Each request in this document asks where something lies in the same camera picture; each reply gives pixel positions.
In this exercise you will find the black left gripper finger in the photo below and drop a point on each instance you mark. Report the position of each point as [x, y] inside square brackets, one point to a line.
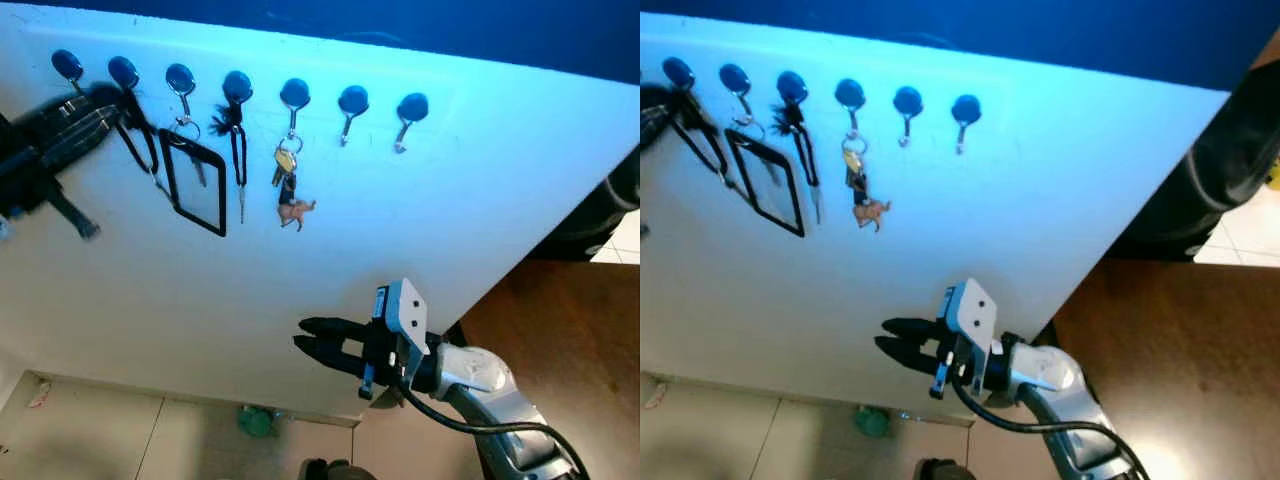
[655, 133]
[88, 135]
[658, 103]
[92, 106]

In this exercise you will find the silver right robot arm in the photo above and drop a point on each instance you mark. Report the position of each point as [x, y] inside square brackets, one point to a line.
[1050, 375]
[480, 375]

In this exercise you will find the small green floor object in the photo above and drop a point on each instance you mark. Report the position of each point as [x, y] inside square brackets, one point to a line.
[255, 421]
[871, 421]

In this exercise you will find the robot right leg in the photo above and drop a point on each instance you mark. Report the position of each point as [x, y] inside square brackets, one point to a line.
[340, 470]
[950, 470]

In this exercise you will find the small red white wrapper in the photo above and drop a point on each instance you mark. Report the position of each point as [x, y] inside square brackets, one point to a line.
[656, 394]
[40, 394]

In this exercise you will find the black badge holder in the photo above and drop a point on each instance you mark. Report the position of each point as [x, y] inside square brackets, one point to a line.
[163, 160]
[735, 155]

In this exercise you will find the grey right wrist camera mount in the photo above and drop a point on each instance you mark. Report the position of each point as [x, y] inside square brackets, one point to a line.
[975, 315]
[408, 315]

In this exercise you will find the dark brown wooden table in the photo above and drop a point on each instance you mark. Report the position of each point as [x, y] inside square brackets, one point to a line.
[1180, 360]
[580, 350]

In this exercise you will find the metal hook with blue base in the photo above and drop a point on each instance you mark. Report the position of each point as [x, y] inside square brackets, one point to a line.
[678, 73]
[67, 64]
[295, 93]
[237, 86]
[123, 72]
[965, 108]
[180, 78]
[791, 87]
[734, 79]
[907, 101]
[353, 100]
[850, 94]
[412, 107]

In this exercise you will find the keys with brown animal charm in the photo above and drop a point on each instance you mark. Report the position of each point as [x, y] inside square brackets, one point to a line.
[870, 213]
[295, 212]

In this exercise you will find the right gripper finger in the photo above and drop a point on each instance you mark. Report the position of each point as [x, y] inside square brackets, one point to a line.
[912, 328]
[330, 353]
[910, 354]
[330, 327]

